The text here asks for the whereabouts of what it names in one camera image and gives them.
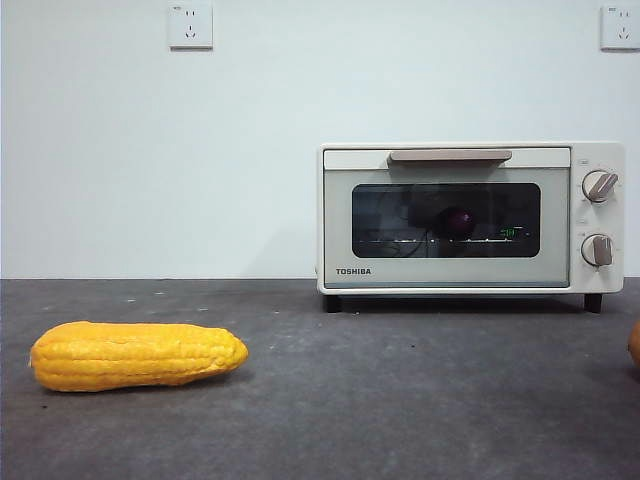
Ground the oven door with beige handle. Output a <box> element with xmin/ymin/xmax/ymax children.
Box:
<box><xmin>322</xmin><ymin>146</ymin><xmax>572</xmax><ymax>290</ymax></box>

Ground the purple eggplant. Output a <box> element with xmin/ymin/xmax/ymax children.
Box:
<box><xmin>437</xmin><ymin>205</ymin><xmax>474</xmax><ymax>239</ymax></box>

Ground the beige oven knob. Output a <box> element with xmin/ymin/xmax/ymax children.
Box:
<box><xmin>579</xmin><ymin>233</ymin><xmax>616</xmax><ymax>267</ymax></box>
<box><xmin>581</xmin><ymin>169</ymin><xmax>620</xmax><ymax>204</ymax></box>

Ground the cream white toaster oven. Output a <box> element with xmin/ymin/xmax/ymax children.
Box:
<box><xmin>316</xmin><ymin>141</ymin><xmax>626</xmax><ymax>315</ymax></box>

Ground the yellow corn cob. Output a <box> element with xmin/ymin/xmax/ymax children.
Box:
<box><xmin>29</xmin><ymin>321</ymin><xmax>250</xmax><ymax>393</ymax></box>

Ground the brown potato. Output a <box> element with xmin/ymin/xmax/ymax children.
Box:
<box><xmin>627</xmin><ymin>319</ymin><xmax>640</xmax><ymax>369</ymax></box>

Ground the white wall socket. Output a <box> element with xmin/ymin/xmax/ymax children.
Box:
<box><xmin>600</xmin><ymin>4</ymin><xmax>640</xmax><ymax>51</ymax></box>
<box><xmin>168</xmin><ymin>3</ymin><xmax>215</xmax><ymax>51</ymax></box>

